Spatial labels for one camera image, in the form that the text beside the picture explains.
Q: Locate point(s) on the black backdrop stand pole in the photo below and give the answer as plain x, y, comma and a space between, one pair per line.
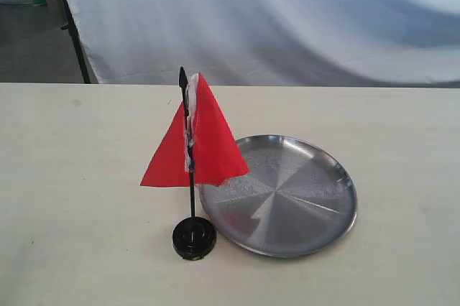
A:
74, 35

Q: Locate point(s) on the black round flag base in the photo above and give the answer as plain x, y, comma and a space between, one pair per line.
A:
194, 238

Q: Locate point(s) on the red flag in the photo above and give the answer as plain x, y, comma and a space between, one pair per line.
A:
198, 148

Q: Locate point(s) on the round silver metal plate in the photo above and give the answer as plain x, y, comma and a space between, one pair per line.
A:
295, 201

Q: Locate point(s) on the white backdrop cloth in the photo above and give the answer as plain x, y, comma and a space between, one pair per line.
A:
272, 42

